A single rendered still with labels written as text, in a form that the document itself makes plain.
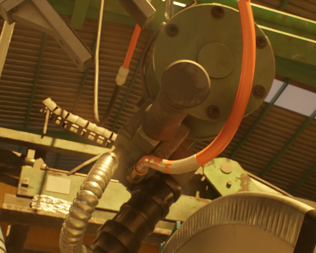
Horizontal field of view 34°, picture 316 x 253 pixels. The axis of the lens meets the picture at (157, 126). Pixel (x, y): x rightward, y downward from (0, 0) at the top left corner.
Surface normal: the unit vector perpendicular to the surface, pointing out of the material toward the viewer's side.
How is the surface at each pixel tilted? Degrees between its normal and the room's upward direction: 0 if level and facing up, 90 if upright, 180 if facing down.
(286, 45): 180
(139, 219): 105
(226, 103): 115
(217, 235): 90
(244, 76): 109
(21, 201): 90
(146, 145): 137
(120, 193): 90
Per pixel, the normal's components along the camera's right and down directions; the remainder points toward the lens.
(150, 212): 0.54, -0.18
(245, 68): -0.40, -0.29
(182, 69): 0.16, -0.24
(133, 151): -0.64, 0.72
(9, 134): 0.32, -0.60
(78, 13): 0.00, 0.77
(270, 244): -0.95, -0.20
